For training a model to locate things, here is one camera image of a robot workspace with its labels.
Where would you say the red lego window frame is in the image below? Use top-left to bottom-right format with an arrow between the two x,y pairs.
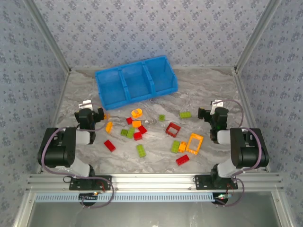
165,122 -> 181,139

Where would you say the slotted cable duct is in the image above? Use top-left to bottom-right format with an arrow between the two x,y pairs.
35,192 -> 215,203

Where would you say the aluminium frame post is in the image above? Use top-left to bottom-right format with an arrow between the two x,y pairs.
23,0 -> 72,73
271,191 -> 293,227
233,0 -> 283,73
13,191 -> 36,227

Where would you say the blue three-compartment bin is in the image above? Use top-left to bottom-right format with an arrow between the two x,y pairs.
94,54 -> 178,111

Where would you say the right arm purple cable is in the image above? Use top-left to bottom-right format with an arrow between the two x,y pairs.
221,98 -> 265,208

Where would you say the grey metal panel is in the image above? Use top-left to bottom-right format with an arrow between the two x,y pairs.
28,201 -> 280,227

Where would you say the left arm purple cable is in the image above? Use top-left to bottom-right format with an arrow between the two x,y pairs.
40,101 -> 115,209

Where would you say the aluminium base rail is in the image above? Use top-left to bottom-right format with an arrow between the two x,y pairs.
26,173 -> 284,192

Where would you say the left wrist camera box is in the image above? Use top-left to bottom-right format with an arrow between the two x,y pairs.
79,100 -> 93,110

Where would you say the orange lego window frame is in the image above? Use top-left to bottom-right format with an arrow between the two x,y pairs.
186,133 -> 204,156

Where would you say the aluminium side rail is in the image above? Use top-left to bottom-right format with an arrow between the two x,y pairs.
35,70 -> 71,175
233,68 -> 271,173

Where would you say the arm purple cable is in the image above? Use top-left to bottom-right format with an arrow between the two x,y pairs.
221,98 -> 265,208
40,101 -> 115,209

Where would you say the long red lego brick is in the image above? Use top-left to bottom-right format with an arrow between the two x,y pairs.
175,154 -> 190,166
103,140 -> 116,153

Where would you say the small black controller board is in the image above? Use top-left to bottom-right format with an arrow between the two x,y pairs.
79,192 -> 99,202
212,192 -> 234,205

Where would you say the orange oval lego piece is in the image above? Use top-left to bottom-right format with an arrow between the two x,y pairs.
131,108 -> 144,119

